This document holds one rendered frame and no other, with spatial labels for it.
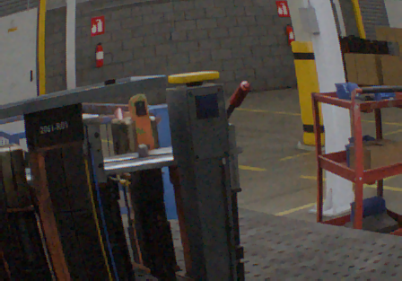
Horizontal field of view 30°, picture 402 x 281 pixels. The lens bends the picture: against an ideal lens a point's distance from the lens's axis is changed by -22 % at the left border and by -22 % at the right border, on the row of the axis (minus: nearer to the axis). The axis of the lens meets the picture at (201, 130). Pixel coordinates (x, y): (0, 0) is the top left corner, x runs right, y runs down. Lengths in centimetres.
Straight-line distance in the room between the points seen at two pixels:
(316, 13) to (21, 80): 502
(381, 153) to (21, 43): 665
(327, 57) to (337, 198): 94
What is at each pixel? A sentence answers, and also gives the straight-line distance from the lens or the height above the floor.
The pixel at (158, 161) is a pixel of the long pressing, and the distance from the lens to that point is 168.
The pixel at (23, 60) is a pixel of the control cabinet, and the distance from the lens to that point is 968.
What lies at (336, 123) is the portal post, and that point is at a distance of 551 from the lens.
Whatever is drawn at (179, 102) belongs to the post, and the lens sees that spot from 141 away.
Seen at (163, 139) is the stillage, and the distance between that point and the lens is 368.
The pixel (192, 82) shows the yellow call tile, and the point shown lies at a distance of 140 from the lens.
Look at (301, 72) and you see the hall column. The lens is 877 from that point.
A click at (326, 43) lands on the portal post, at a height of 113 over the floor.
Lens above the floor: 122
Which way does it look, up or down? 6 degrees down
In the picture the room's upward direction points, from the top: 6 degrees counter-clockwise
